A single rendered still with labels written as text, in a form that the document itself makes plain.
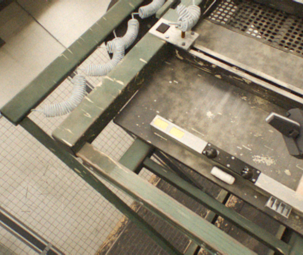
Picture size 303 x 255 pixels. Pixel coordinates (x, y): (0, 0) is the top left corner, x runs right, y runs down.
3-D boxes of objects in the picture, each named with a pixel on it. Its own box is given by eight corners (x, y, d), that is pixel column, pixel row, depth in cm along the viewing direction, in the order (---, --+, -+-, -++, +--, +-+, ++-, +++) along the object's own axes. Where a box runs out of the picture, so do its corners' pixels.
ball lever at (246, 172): (249, 178, 97) (249, 183, 84) (239, 172, 98) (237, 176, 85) (255, 168, 96) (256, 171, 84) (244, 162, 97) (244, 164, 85)
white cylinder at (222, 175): (209, 174, 101) (230, 186, 99) (210, 171, 99) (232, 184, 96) (214, 167, 102) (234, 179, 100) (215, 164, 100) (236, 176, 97)
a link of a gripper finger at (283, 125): (275, 111, 55) (300, 125, 57) (263, 122, 57) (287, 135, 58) (277, 116, 54) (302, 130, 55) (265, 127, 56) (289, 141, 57)
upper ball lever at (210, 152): (217, 160, 100) (213, 161, 88) (207, 154, 102) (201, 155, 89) (223, 150, 100) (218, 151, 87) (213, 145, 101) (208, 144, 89)
